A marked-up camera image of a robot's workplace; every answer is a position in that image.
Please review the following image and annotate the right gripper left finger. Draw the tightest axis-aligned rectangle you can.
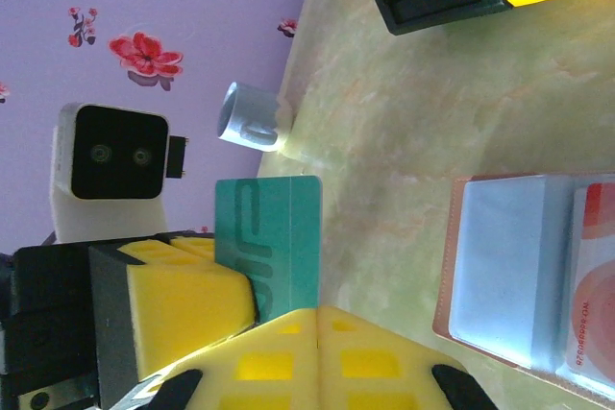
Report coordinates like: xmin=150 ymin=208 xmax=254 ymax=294
xmin=136 ymin=306 xmax=319 ymax=410

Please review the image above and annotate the white card with red circles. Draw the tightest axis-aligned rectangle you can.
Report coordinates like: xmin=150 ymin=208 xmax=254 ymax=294
xmin=554 ymin=182 xmax=615 ymax=390

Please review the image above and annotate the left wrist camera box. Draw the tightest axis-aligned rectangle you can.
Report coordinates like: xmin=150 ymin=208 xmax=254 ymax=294
xmin=49 ymin=101 xmax=189 ymax=244

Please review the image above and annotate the blue grey mug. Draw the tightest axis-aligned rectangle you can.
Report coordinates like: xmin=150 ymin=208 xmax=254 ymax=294
xmin=217 ymin=80 xmax=294 ymax=156

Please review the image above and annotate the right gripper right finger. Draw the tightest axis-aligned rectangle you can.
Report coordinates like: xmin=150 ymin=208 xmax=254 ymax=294
xmin=316 ymin=305 xmax=502 ymax=410

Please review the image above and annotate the teal plastic card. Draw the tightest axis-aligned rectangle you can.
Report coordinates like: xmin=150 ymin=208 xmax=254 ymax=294
xmin=212 ymin=174 xmax=323 ymax=324

